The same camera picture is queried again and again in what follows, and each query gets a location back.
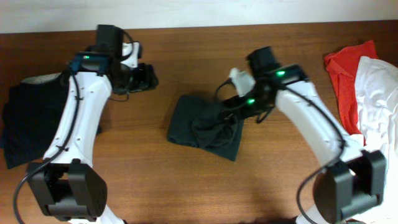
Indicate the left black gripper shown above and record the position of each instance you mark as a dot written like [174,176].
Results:
[148,76]

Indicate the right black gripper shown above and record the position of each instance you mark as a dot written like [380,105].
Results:
[245,109]

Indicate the black Nike t-shirt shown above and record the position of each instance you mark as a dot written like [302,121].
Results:
[200,124]

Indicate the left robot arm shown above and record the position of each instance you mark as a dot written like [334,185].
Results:
[64,184]

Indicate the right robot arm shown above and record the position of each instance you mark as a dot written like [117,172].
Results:
[350,180]

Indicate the folded black clothes stack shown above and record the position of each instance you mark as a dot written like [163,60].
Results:
[38,114]

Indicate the red t-shirt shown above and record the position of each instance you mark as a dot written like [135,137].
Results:
[342,67]

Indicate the white t-shirt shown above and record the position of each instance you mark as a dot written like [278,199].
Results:
[376,94]

